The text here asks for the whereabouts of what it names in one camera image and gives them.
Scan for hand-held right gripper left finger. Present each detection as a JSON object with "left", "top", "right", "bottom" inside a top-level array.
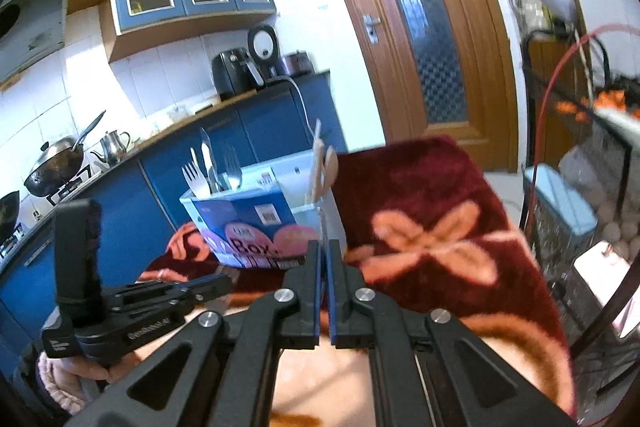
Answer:
[{"left": 65, "top": 239, "right": 323, "bottom": 427}]

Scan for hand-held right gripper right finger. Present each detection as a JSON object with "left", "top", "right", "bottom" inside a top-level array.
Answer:
[{"left": 327, "top": 241, "right": 576, "bottom": 427}]

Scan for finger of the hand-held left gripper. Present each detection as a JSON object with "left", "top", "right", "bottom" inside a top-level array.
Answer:
[{"left": 187, "top": 273, "right": 237, "bottom": 305}]

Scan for blue printed cardboard box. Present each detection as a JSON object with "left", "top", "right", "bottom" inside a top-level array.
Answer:
[{"left": 180, "top": 167, "right": 322, "bottom": 269}]

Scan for white plastic container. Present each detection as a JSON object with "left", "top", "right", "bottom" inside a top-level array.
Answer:
[{"left": 270, "top": 151, "right": 349, "bottom": 254}]

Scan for white plastic fork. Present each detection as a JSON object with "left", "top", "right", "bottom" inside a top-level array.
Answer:
[{"left": 181, "top": 162, "right": 205, "bottom": 199}]

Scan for steel serrated knife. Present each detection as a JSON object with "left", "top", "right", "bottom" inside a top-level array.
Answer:
[{"left": 200, "top": 142, "right": 216, "bottom": 194}]

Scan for person's left forearm pink sleeve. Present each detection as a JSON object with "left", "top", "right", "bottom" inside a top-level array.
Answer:
[{"left": 12, "top": 347, "right": 90, "bottom": 420}]

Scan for person's left hand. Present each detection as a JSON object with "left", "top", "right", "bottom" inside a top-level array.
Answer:
[{"left": 75, "top": 351, "right": 145, "bottom": 384}]

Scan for gas stove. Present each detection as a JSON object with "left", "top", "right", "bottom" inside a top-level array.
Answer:
[{"left": 44, "top": 161, "right": 108, "bottom": 208}]

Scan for small black wok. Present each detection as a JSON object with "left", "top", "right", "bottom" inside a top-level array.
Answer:
[{"left": 0, "top": 189, "right": 22, "bottom": 235}]

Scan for steel kettle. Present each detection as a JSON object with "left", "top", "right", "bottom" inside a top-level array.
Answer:
[{"left": 90, "top": 130, "right": 132, "bottom": 164}]

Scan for red flowered plush blanket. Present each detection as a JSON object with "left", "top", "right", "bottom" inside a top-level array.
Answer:
[{"left": 135, "top": 136, "right": 576, "bottom": 427}]

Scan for blue lower kitchen cabinets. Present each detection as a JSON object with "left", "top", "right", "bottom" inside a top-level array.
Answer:
[{"left": 0, "top": 74, "right": 348, "bottom": 358}]

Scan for black air fryer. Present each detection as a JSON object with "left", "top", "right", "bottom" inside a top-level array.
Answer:
[{"left": 211, "top": 49, "right": 264, "bottom": 102}]

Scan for grey range hood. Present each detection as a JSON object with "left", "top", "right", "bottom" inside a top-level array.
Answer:
[{"left": 0, "top": 0, "right": 68, "bottom": 90}]

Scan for dark pressure cooker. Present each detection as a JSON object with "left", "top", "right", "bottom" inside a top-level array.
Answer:
[{"left": 280, "top": 50, "right": 315, "bottom": 78}]

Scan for black round rice cooker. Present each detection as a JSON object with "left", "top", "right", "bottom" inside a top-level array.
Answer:
[{"left": 247, "top": 24, "right": 282, "bottom": 80}]

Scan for light blue plastic crate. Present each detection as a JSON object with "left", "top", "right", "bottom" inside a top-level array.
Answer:
[{"left": 521, "top": 166, "right": 599, "bottom": 260}]

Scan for wooden door with glass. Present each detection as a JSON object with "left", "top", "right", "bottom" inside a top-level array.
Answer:
[{"left": 309, "top": 0, "right": 518, "bottom": 172}]

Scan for black metal rack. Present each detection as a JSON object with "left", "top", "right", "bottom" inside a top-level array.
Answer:
[{"left": 517, "top": 29, "right": 640, "bottom": 403}]

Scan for black wok with handle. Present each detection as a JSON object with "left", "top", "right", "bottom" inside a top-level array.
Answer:
[{"left": 24, "top": 109, "right": 107, "bottom": 198}]

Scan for white power cable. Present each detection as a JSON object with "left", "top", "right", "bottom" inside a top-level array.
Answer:
[{"left": 265, "top": 75, "right": 322, "bottom": 142}]

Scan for steel door handle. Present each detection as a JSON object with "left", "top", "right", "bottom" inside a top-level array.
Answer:
[{"left": 364, "top": 13, "right": 384, "bottom": 44}]

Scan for red cable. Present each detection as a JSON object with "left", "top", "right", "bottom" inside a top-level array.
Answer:
[{"left": 530, "top": 23, "right": 640, "bottom": 228}]

